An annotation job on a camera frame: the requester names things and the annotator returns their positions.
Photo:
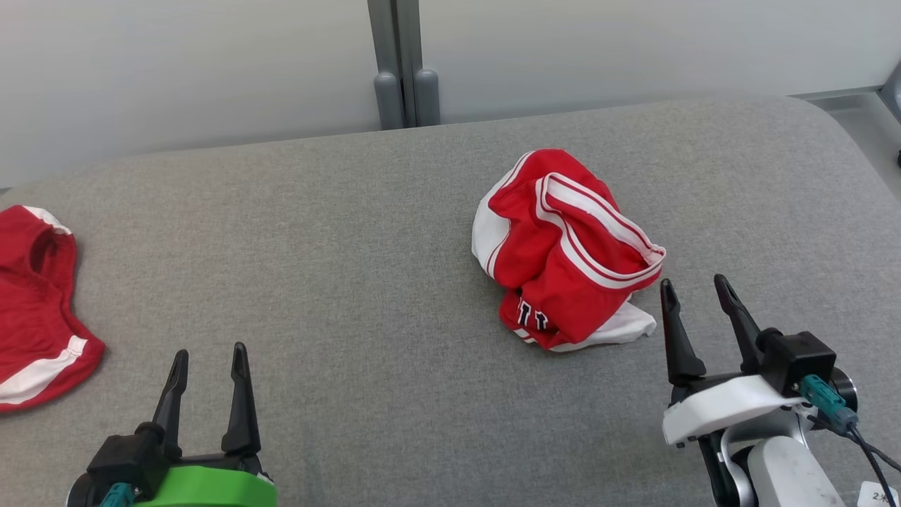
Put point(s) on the red white basketball jersey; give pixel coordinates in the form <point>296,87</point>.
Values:
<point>563,274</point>

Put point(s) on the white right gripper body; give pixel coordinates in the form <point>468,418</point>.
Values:
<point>718,408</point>

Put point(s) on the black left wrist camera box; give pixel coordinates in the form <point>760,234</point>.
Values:
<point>130,454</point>

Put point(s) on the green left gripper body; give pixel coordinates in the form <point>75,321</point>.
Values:
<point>211,489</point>

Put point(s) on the grey fabric sofa cushion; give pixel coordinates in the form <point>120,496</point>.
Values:
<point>366,282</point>

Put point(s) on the white paper label tag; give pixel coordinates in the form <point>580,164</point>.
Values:
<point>880,495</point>

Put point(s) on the red white-trimmed shorts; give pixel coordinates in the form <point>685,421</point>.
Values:
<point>35,324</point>

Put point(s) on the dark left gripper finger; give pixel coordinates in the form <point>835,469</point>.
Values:
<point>241,415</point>
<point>172,401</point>

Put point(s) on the grey partition post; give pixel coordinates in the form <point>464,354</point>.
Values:
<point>394,42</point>

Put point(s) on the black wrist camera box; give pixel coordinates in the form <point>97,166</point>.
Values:
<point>130,454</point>
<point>799,359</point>

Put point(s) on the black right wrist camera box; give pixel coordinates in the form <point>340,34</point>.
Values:
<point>799,359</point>

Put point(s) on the grey chair leg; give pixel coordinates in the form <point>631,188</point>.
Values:
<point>894,88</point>

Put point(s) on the grey cylindrical post foot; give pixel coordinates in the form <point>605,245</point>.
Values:
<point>427,98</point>

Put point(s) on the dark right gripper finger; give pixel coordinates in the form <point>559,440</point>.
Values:
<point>681,352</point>
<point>745,338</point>

